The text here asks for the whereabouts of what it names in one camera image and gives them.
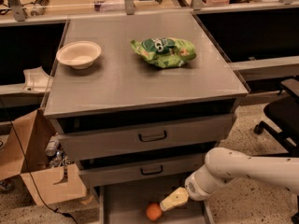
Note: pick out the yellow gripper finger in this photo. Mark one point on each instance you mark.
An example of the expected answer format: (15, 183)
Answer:
(177, 198)

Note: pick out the orange can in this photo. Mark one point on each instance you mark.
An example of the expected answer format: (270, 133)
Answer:
(153, 211)

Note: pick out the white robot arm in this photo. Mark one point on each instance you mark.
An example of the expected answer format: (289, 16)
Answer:
(223, 165)

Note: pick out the grey open bottom drawer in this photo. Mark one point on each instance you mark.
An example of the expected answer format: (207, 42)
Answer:
(126, 203)

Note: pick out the grey middle drawer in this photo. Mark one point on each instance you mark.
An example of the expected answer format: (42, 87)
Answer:
(142, 170)

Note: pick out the grey metal drawer cabinet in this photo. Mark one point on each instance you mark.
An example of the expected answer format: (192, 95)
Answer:
(121, 90)

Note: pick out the grey top drawer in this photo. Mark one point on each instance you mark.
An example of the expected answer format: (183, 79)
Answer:
(151, 136)

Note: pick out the silver can in box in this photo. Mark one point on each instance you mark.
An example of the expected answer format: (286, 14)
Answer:
(52, 146)

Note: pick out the black office chair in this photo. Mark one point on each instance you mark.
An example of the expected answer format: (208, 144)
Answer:
(284, 112)

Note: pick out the green chip bag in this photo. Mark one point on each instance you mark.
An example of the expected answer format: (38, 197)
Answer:
(166, 52)

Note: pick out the brown cardboard box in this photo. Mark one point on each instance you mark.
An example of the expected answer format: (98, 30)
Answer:
(24, 155)

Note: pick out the white paper bowl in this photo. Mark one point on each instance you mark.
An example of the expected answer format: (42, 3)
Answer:
(79, 55)

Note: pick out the small purple object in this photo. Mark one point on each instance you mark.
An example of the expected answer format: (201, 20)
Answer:
(97, 5)

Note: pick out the white plastic bracket part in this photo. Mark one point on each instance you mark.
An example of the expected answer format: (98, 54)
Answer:
(37, 80)

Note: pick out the left metal shelf post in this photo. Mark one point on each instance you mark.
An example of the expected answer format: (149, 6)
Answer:
(17, 10)

